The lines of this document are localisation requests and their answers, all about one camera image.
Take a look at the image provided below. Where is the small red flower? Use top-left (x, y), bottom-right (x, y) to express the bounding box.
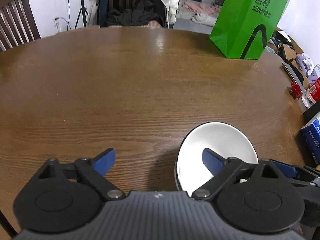
top-left (287, 82), bottom-right (302, 99)

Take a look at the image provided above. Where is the green paper shopping bag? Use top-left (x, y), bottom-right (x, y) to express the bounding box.
top-left (209, 0), bottom-right (287, 60)

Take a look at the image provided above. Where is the dark wooden chair left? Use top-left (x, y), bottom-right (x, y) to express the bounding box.
top-left (0, 0), bottom-right (41, 51)

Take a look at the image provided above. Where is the chair with cream blanket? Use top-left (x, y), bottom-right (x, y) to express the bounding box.
top-left (85, 0), bottom-right (190, 29)

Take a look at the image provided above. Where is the black paper shopping bag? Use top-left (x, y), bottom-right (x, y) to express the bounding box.
top-left (303, 101), bottom-right (320, 124)

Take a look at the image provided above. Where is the white bowl black rim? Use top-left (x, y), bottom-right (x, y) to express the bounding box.
top-left (175, 122), bottom-right (258, 196)

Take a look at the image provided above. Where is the red label plastic bottle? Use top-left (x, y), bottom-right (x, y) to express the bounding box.
top-left (302, 78), bottom-right (320, 108)

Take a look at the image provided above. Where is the studio light on tripod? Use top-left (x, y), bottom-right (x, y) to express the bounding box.
top-left (74, 0), bottom-right (88, 29)

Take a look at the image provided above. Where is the white plush toy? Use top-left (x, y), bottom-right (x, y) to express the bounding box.
top-left (191, 12), bottom-right (217, 27)

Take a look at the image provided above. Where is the blue Manhua tissue box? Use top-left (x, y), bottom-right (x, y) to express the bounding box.
top-left (300, 115), bottom-right (320, 165)

